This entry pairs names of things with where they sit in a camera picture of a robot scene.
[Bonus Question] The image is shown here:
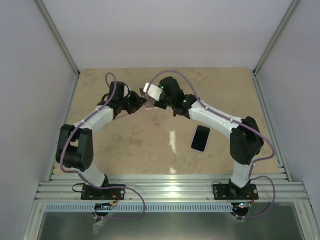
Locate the pink phone case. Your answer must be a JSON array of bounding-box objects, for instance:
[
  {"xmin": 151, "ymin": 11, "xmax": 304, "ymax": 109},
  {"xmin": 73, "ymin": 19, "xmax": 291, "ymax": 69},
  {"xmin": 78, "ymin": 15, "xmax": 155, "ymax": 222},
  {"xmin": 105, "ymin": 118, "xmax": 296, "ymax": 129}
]
[{"xmin": 139, "ymin": 87, "xmax": 156, "ymax": 110}]

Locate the aluminium rail frame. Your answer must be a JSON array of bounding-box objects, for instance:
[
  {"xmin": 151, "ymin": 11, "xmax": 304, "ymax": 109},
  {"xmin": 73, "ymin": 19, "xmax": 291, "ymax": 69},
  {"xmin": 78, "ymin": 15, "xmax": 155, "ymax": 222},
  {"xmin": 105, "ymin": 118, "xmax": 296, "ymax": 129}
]
[{"xmin": 20, "ymin": 72, "xmax": 313, "ymax": 240}]

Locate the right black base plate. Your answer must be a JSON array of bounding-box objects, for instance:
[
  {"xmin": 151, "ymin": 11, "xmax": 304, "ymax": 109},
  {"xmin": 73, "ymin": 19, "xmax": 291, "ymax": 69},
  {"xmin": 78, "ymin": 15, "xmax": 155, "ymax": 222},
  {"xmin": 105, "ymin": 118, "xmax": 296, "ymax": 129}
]
[{"xmin": 212, "ymin": 182, "xmax": 259, "ymax": 201}]

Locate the grey slotted cable duct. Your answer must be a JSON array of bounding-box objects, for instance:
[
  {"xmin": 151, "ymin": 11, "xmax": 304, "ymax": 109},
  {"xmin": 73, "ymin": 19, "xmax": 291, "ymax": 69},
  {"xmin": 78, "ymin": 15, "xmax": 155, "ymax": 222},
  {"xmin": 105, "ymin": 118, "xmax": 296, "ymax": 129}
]
[{"xmin": 45, "ymin": 202, "xmax": 233, "ymax": 213}]

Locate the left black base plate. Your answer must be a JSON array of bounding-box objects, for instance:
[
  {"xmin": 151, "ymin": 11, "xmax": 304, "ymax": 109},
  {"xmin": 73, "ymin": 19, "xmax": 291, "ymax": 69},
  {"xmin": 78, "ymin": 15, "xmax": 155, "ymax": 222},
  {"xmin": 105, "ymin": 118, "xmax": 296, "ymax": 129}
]
[{"xmin": 80, "ymin": 185, "xmax": 125, "ymax": 201}]

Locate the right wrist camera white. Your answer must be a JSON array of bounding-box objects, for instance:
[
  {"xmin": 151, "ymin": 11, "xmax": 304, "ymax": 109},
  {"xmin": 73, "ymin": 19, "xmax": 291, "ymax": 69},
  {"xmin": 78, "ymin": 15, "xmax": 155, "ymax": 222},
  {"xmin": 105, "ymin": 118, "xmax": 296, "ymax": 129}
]
[{"xmin": 142, "ymin": 83, "xmax": 163, "ymax": 102}]

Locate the left aluminium corner post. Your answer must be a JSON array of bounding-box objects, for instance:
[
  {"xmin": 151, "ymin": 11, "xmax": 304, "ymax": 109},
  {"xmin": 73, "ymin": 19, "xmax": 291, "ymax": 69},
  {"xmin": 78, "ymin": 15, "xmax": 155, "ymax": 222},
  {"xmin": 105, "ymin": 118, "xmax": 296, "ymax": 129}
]
[{"xmin": 35, "ymin": 0, "xmax": 80, "ymax": 78}]

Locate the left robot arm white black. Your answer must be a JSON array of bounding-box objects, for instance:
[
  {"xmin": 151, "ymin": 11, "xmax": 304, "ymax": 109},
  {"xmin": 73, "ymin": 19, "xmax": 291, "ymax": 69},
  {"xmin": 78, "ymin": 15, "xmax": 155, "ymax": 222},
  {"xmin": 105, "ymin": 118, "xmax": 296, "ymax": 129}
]
[{"xmin": 55, "ymin": 81, "xmax": 147, "ymax": 200}]

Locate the aluminium corner post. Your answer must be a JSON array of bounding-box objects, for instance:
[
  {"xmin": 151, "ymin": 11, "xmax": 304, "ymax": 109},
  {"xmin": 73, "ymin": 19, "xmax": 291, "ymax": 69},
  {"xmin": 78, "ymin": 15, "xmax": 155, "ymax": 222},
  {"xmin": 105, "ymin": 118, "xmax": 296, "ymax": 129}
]
[
  {"xmin": 252, "ymin": 0, "xmax": 302, "ymax": 77},
  {"xmin": 35, "ymin": 0, "xmax": 80, "ymax": 78}
]

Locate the purple cable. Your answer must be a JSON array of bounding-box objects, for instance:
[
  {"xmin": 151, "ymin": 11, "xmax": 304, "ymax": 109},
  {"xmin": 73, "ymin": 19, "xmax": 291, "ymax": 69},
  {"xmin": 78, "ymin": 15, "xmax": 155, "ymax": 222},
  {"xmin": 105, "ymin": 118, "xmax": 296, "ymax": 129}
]
[
  {"xmin": 58, "ymin": 72, "xmax": 147, "ymax": 221},
  {"xmin": 149, "ymin": 70, "xmax": 277, "ymax": 220}
]

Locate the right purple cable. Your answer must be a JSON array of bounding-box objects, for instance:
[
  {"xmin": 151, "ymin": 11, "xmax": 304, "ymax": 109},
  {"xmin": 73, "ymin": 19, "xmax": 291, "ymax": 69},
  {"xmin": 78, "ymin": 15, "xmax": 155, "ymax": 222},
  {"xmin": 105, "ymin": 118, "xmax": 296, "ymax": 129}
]
[{"xmin": 149, "ymin": 70, "xmax": 277, "ymax": 220}]

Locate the black phone in lilac case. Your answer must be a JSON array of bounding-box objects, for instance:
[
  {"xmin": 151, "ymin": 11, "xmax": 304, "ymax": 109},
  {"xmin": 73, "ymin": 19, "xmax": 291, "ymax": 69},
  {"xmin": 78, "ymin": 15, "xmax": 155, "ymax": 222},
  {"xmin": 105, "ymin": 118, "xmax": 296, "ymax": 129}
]
[{"xmin": 190, "ymin": 125, "xmax": 211, "ymax": 153}]

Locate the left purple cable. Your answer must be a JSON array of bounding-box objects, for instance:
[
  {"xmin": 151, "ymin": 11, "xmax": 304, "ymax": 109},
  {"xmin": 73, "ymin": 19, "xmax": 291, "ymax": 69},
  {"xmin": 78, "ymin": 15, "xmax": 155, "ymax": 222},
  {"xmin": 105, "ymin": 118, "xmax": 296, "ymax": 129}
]
[{"xmin": 58, "ymin": 72, "xmax": 147, "ymax": 221}]

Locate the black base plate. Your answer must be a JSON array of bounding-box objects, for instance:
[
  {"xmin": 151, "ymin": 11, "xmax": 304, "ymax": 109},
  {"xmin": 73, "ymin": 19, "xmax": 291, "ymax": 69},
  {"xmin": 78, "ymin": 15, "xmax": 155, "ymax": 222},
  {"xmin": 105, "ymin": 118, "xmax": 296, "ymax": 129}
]
[
  {"xmin": 212, "ymin": 182, "xmax": 259, "ymax": 201},
  {"xmin": 80, "ymin": 185, "xmax": 125, "ymax": 201}
]

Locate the right aluminium corner post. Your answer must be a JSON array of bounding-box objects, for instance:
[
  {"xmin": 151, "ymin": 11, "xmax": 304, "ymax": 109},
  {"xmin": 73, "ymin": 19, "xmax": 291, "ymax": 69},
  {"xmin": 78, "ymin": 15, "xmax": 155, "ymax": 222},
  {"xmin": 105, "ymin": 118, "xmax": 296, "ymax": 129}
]
[{"xmin": 252, "ymin": 0, "xmax": 302, "ymax": 77}]

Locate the right controller board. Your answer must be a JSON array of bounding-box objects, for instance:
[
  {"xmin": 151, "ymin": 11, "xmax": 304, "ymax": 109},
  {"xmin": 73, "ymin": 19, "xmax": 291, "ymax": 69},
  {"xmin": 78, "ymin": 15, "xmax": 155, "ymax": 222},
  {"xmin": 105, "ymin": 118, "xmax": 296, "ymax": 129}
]
[{"xmin": 234, "ymin": 202, "xmax": 252, "ymax": 209}]

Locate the left controller board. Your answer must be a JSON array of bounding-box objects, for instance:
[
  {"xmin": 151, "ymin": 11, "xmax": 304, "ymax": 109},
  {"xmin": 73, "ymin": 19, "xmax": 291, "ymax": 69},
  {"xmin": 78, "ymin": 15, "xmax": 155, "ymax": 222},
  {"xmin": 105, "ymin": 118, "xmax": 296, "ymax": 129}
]
[{"xmin": 94, "ymin": 201, "xmax": 118, "ymax": 211}]

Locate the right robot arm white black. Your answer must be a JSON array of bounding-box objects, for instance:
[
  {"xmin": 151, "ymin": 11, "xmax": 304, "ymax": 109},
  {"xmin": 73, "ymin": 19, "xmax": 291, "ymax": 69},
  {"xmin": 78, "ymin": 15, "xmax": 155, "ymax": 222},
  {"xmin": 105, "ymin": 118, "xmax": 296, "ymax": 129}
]
[{"xmin": 144, "ymin": 76, "xmax": 264, "ymax": 200}]

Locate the controller board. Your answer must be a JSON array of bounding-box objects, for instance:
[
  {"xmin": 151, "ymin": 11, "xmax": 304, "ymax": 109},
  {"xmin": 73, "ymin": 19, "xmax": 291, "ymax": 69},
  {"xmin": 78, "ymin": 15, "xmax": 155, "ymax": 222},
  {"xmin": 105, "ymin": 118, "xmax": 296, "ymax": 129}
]
[
  {"xmin": 234, "ymin": 202, "xmax": 252, "ymax": 209},
  {"xmin": 94, "ymin": 201, "xmax": 118, "ymax": 211}
]

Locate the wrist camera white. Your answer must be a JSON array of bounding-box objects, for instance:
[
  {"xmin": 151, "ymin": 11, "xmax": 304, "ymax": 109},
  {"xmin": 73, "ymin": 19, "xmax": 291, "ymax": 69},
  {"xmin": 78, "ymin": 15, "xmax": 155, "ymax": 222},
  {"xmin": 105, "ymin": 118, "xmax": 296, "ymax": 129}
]
[
  {"xmin": 142, "ymin": 83, "xmax": 163, "ymax": 102},
  {"xmin": 123, "ymin": 83, "xmax": 131, "ymax": 98}
]

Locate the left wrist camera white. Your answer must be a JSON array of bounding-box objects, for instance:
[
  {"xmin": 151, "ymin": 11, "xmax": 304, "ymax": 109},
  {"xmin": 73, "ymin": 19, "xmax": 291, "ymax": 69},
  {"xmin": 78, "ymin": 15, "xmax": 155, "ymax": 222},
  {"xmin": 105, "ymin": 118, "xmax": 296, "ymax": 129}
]
[{"xmin": 123, "ymin": 83, "xmax": 131, "ymax": 98}]

